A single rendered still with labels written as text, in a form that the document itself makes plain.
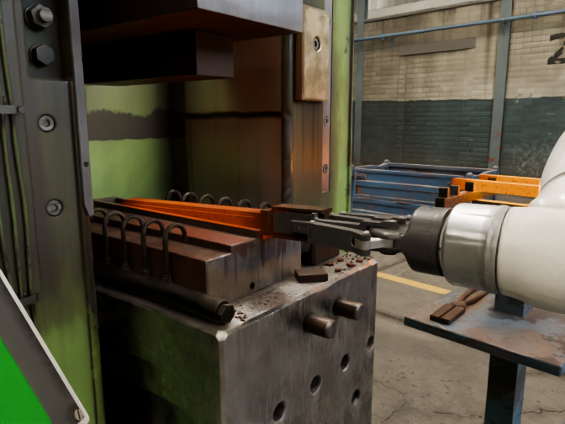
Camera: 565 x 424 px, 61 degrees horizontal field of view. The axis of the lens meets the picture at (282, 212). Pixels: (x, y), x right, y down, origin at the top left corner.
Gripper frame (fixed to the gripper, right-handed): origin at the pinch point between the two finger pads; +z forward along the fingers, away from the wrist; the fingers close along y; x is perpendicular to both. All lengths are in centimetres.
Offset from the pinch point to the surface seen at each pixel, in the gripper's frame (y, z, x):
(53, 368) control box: -38.2, -8.7, -1.9
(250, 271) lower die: -4.4, 5.1, -6.6
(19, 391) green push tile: -41.1, -10.7, -1.4
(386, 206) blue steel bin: 350, 158, -62
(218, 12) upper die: -9.4, 4.5, 25.8
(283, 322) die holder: -4.8, -0.8, -12.4
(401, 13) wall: 794, 353, 203
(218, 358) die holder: -16.1, -0.2, -13.0
